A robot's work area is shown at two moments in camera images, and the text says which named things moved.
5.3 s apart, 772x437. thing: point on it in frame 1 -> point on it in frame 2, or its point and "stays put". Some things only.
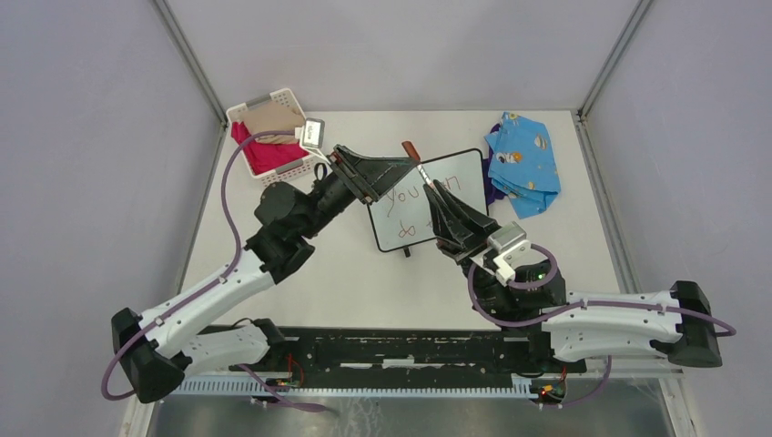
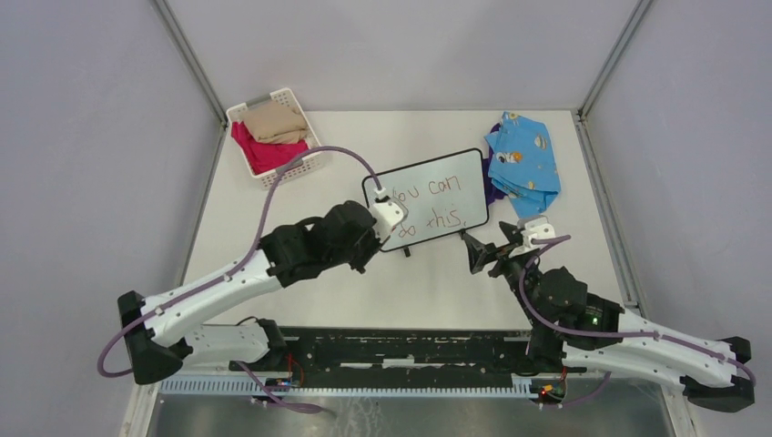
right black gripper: x=452 y=230 -> x=478 y=253
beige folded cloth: x=273 y=116 stays put
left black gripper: x=370 y=177 -> x=374 y=243
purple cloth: x=492 y=193 stays put
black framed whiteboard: x=403 y=216 stays put
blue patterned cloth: x=523 y=165 stays put
